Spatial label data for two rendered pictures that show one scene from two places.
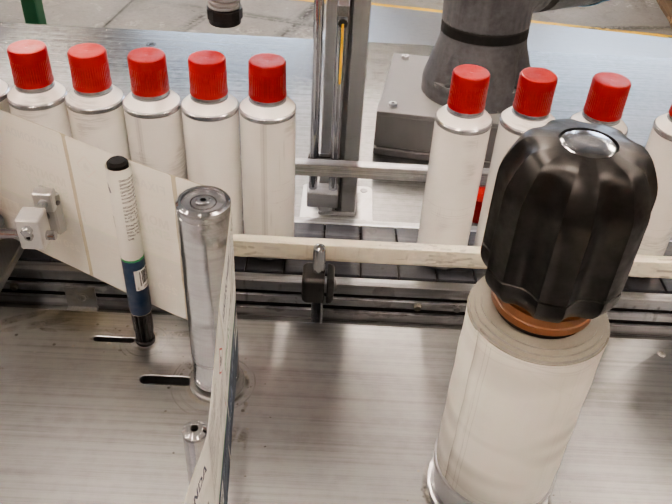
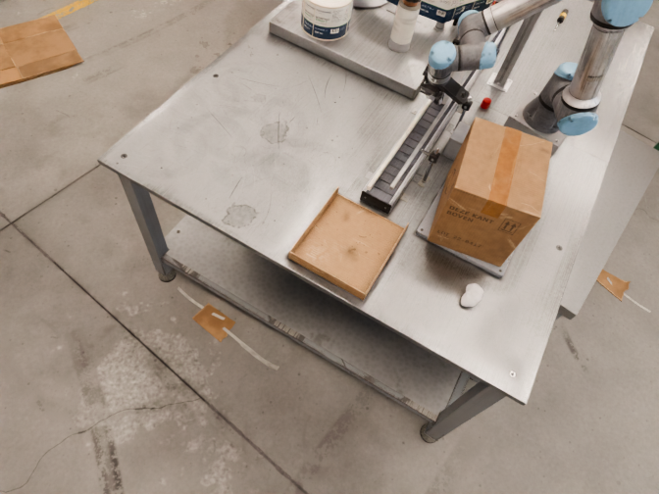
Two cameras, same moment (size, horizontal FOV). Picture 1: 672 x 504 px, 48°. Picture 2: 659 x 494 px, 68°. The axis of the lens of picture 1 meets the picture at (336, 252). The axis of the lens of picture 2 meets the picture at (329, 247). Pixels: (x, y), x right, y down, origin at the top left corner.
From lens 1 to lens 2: 217 cm
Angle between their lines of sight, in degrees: 67
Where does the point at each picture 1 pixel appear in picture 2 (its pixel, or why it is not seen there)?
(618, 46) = (599, 226)
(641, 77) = (564, 211)
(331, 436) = (419, 35)
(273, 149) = not seen: hidden behind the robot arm
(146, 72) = not seen: outside the picture
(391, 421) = (418, 42)
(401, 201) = (497, 95)
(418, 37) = (618, 160)
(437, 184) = not seen: hidden behind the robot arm
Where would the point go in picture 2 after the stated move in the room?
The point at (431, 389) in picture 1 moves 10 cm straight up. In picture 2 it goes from (423, 50) to (430, 28)
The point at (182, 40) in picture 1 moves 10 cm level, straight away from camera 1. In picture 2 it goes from (622, 92) to (645, 99)
